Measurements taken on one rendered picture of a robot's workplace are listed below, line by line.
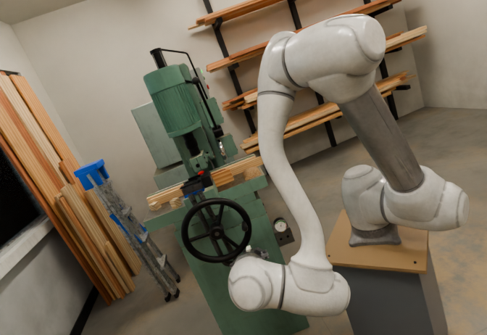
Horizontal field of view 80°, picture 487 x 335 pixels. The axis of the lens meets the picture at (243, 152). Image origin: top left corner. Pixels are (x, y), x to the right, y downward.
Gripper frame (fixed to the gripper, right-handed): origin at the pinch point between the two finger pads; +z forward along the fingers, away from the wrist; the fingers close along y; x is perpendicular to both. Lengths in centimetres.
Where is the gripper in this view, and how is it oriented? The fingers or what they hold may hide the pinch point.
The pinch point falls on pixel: (249, 251)
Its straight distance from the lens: 110.4
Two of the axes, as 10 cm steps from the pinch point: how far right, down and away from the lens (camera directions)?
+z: 0.2, 1.1, 9.9
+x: 3.6, 9.3, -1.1
